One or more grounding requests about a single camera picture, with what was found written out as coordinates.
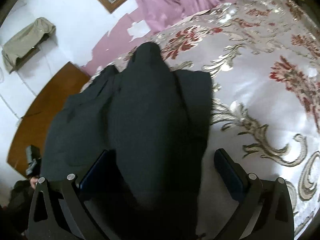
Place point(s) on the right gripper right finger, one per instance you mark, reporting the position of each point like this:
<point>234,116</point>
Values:
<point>275,219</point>

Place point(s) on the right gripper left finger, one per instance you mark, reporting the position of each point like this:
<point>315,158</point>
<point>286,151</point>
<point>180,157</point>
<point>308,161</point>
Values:
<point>58,209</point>

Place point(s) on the black jacket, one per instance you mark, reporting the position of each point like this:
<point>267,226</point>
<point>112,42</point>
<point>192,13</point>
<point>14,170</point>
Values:
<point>153,124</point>

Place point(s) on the brown wooden headboard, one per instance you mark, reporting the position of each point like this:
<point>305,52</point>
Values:
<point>33,127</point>

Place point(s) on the beige cloth covered box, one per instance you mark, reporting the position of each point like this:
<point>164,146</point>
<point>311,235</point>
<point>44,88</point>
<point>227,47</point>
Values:
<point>24,41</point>

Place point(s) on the floral satin bedspread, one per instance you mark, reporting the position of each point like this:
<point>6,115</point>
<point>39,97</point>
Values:
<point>263,58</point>

